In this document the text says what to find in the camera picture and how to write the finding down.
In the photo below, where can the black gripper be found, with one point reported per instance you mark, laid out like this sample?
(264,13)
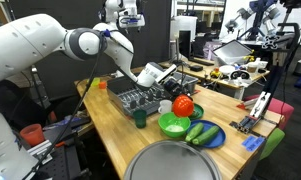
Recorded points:
(174,87)

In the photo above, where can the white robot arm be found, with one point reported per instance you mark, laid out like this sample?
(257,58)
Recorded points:
(23,46)

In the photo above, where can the green plastic bowl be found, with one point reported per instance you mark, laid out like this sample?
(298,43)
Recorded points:
(170,119)

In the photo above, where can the dark green cucumber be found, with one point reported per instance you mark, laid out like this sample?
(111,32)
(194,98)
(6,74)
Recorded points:
(195,114)

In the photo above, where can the black camera stand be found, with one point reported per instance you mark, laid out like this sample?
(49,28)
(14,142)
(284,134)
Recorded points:
(280,60)

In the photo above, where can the black keyboard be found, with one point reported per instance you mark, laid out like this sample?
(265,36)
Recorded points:
(201,61)

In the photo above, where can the aluminium extrusion piece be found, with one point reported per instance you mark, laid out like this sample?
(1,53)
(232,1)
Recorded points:
(41,151)

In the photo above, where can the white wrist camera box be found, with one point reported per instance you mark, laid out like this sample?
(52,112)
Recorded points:
(166,73)

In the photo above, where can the black white goggles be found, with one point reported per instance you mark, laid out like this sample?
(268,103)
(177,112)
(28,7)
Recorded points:
(240,74)

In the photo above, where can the orange plastic cup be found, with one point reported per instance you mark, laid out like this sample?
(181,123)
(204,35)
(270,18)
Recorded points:
(31,135)

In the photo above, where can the gray steel dish rack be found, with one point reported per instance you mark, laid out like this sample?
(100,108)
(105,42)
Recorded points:
(120,88)

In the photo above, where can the yellow toy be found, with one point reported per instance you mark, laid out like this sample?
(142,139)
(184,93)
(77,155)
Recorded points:
(215,73)

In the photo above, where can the white bowl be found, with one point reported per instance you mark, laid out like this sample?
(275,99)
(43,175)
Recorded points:
(227,69)

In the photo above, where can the clear plastic tub with lid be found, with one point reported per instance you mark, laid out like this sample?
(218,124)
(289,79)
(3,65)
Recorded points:
(231,50)

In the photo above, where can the orange cube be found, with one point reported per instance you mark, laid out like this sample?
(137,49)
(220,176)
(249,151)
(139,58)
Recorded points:
(102,85)

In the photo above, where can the dark green cup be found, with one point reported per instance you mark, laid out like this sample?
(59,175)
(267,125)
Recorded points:
(140,118)

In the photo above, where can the blue tape patch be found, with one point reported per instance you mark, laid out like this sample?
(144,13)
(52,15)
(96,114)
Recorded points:
(253,143)

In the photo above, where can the blue plate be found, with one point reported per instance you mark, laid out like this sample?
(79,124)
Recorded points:
(216,138)

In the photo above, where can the black power adapter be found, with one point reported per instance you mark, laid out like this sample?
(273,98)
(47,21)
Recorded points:
(196,68)

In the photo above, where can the black computer monitor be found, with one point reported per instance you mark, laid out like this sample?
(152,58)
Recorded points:
(185,43)

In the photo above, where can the black tripod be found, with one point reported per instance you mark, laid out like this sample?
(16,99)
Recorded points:
(40,90)

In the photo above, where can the orange plastic bowl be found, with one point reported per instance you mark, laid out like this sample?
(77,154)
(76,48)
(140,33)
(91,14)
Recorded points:
(183,106)

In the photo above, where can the wooden office desk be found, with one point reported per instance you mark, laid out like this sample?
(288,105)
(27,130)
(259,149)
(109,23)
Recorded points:
(206,69)

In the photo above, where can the white cabinet box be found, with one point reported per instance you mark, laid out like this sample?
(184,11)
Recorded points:
(183,23)

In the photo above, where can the pink stool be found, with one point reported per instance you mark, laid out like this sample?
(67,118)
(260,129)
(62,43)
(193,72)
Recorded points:
(283,110)

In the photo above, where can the dark green plate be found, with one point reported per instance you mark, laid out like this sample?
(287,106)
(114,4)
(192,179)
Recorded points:
(199,110)

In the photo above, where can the white granules heap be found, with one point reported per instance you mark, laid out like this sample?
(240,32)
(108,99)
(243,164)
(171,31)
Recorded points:
(175,128)

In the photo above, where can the white mug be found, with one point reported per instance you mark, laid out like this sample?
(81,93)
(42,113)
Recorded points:
(165,106)

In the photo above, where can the green chair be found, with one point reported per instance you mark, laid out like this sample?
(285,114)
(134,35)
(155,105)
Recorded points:
(272,141)

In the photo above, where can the gray round tray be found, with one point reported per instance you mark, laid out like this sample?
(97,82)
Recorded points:
(171,163)

